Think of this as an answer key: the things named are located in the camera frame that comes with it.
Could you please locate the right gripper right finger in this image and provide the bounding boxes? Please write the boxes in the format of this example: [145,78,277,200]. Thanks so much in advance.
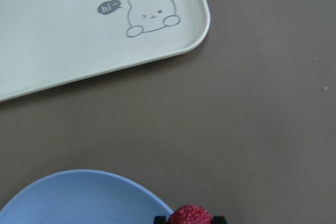
[212,216,226,224]

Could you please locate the blue round plate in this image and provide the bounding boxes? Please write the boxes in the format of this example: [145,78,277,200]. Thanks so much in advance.
[1,169,173,223]

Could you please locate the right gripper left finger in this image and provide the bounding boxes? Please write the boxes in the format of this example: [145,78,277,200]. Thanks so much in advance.
[153,216,167,224]

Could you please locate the cream rabbit tray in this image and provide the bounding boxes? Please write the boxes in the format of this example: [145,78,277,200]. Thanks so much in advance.
[1,0,210,101]

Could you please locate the red strawberry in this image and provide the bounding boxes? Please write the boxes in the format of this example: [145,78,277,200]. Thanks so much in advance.
[167,205,213,224]

